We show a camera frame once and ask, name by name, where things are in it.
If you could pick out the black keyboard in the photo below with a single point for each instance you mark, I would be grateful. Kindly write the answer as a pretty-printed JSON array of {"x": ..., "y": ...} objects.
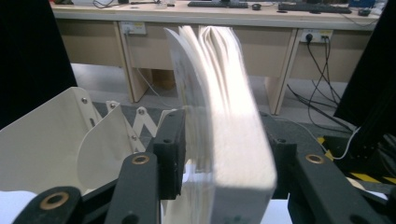
[
  {"x": 218, "y": 4},
  {"x": 314, "y": 7}
]

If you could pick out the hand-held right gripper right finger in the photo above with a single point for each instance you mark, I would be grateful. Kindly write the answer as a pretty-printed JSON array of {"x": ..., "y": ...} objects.
[{"x": 283, "y": 161}]

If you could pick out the white book with picture grid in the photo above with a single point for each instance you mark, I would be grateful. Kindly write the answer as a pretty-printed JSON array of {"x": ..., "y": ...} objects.
[{"x": 236, "y": 140}]

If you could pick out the white wall socket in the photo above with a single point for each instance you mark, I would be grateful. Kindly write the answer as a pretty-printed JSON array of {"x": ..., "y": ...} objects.
[
  {"x": 133, "y": 28},
  {"x": 316, "y": 33}
]

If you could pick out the black stand base striped tape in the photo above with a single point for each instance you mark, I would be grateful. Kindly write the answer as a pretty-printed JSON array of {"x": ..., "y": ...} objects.
[{"x": 351, "y": 169}]

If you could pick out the beige wooden desk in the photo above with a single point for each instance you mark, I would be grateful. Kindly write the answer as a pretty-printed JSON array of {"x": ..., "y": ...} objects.
[{"x": 155, "y": 15}]

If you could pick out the black computer mouse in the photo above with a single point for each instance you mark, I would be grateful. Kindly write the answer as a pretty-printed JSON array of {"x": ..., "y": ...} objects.
[
  {"x": 256, "y": 6},
  {"x": 364, "y": 12}
]

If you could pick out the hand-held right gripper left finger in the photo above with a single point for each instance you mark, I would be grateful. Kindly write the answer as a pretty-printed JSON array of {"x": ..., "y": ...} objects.
[{"x": 169, "y": 155}]

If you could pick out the beige folding book stand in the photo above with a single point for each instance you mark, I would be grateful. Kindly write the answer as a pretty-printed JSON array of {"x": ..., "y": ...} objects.
[{"x": 46, "y": 149}]

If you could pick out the black curtain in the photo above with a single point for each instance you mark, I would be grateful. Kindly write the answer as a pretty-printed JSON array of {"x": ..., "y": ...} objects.
[
  {"x": 373, "y": 77},
  {"x": 31, "y": 62}
]

